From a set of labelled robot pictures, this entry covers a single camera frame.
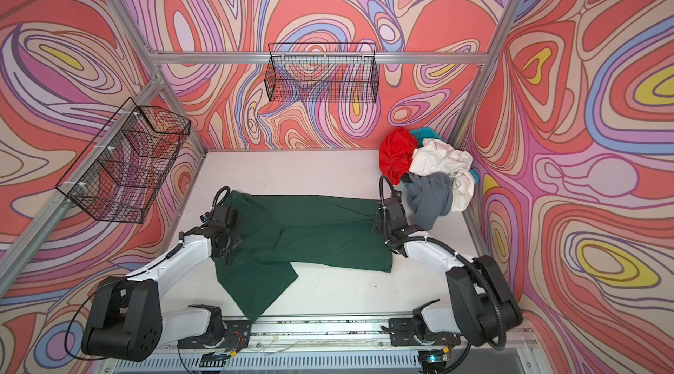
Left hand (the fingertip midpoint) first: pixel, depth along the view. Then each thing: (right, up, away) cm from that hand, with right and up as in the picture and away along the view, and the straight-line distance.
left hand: (235, 240), depth 90 cm
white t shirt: (+73, +30, +8) cm, 79 cm away
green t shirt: (+14, +2, +3) cm, 14 cm away
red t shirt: (+59, +32, +12) cm, 68 cm away
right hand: (+52, +6, +2) cm, 53 cm away
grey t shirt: (+67, +15, 0) cm, 69 cm away
